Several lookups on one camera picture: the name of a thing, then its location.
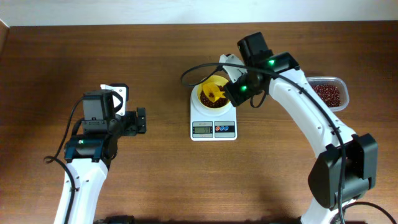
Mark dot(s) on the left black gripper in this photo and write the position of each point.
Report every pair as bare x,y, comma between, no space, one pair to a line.
140,120

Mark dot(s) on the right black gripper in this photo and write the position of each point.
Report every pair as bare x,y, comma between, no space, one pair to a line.
232,94

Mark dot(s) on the yellow plastic measuring scoop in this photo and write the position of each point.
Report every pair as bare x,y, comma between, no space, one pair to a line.
213,92

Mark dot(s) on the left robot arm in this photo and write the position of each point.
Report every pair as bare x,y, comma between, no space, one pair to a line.
92,146

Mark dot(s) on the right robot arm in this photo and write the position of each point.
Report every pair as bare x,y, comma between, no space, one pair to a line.
346,163

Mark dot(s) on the pale yellow plastic bowl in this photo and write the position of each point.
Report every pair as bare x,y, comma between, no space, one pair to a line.
213,79

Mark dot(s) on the white digital kitchen scale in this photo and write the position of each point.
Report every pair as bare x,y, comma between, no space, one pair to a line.
211,124

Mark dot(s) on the red adzuki beans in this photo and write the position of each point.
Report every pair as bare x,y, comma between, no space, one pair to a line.
218,104

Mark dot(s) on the clear plastic food container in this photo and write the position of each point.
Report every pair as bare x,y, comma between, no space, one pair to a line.
332,91

